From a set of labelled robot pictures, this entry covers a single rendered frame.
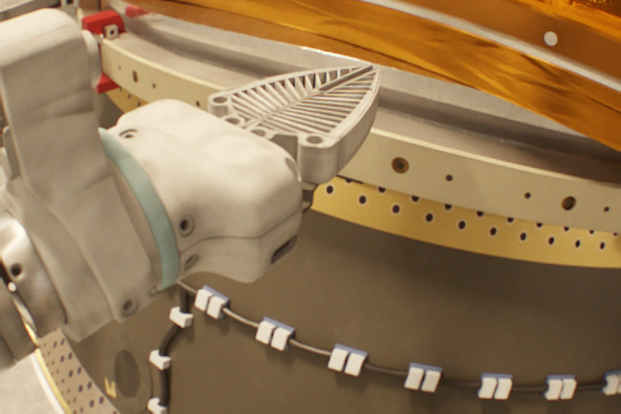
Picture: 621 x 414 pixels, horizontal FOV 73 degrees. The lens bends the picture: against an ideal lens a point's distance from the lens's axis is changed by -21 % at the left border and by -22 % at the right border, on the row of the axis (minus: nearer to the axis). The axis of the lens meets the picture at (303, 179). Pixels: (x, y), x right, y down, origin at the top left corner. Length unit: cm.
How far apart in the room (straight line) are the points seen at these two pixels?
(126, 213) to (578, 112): 33
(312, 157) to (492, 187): 21
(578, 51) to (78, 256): 35
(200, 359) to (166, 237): 43
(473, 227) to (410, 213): 6
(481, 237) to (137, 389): 49
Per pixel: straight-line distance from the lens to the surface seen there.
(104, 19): 67
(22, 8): 67
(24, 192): 18
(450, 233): 47
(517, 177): 41
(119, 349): 73
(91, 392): 83
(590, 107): 40
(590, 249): 52
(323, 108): 28
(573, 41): 39
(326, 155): 24
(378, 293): 50
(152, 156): 20
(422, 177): 41
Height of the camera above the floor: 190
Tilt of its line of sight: 34 degrees down
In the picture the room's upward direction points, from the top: 4 degrees clockwise
